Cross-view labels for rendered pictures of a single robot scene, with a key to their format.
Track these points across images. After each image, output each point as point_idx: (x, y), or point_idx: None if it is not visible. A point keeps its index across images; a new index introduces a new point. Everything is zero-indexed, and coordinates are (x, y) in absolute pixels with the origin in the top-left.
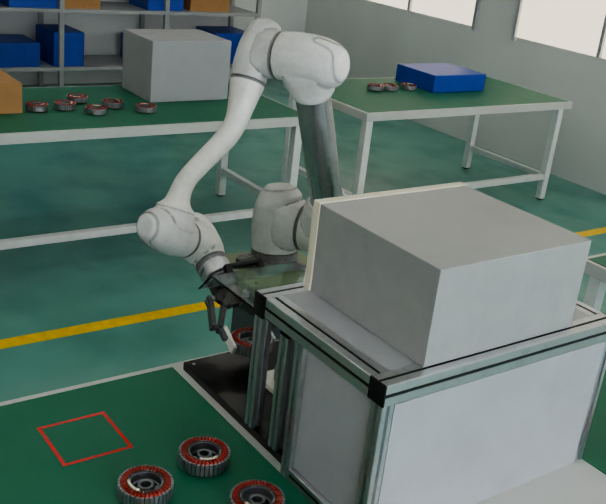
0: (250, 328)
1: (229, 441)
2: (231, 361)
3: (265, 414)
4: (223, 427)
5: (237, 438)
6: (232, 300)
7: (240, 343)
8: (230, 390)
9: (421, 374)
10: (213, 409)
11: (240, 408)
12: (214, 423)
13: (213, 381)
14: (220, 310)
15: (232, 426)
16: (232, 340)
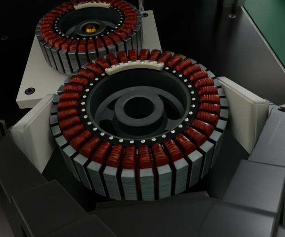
0: (107, 146)
1: (271, 5)
2: (200, 177)
3: (200, 11)
4: (274, 26)
5: (256, 7)
6: (164, 220)
7: (203, 70)
8: (245, 68)
9: None
10: None
11: (240, 27)
12: None
13: (281, 103)
14: None
15: (257, 25)
16: (231, 82)
